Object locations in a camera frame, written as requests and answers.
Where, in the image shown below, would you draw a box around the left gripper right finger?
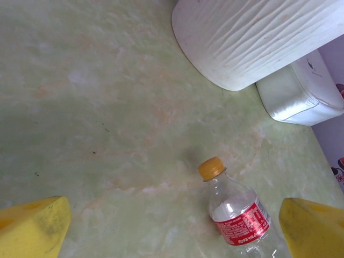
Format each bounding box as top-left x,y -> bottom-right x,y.
278,197 -> 344,258

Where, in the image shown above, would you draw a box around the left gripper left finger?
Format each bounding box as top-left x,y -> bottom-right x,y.
0,195 -> 72,258

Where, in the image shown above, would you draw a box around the white ribbed plastic bin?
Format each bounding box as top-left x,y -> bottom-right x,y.
171,0 -> 344,91

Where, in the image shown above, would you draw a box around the red label bottle orange cap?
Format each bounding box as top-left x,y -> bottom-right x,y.
198,156 -> 290,258

